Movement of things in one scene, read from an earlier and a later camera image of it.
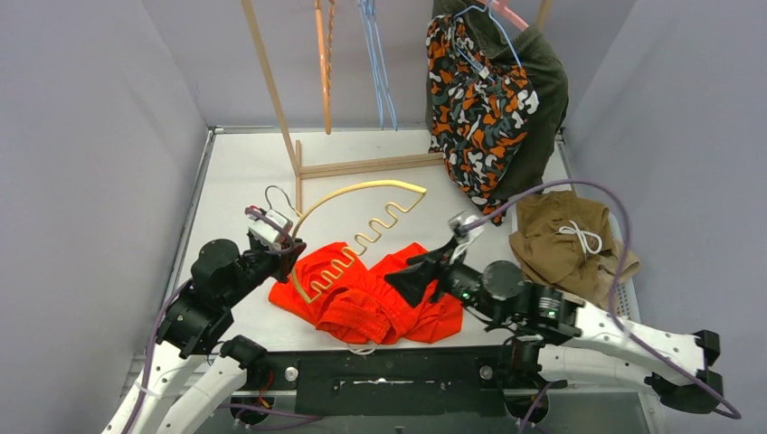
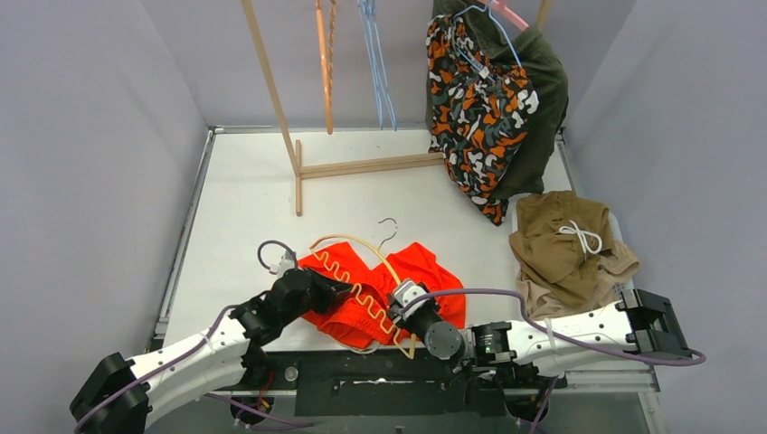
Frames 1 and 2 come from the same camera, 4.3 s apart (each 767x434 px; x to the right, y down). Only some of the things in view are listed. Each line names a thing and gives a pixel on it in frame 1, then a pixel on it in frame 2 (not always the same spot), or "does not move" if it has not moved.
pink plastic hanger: (520, 22) does not move
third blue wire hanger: (487, 8) does not move
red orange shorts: (334, 287) does not move
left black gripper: (285, 256) to (330, 290)
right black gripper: (411, 281) to (406, 321)
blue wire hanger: (368, 15) does not move
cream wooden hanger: (378, 224) to (358, 287)
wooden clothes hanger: (326, 80) does not move
